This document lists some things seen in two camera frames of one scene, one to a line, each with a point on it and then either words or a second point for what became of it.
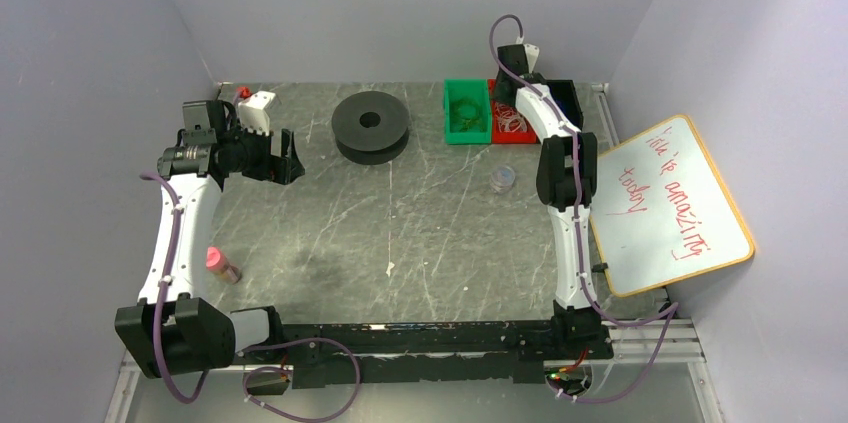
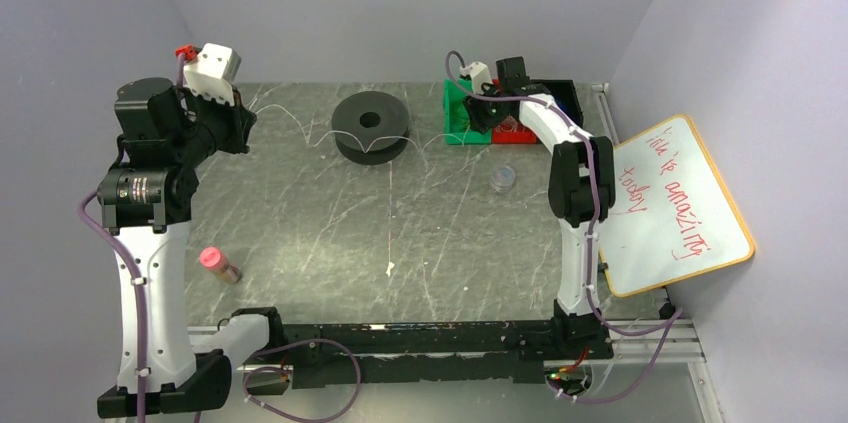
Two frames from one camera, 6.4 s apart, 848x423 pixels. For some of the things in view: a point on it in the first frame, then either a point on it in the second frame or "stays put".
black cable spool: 370,127 stays put
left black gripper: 270,157 → 240,120
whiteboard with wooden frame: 663,214 stays put
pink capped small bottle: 217,263 stays put
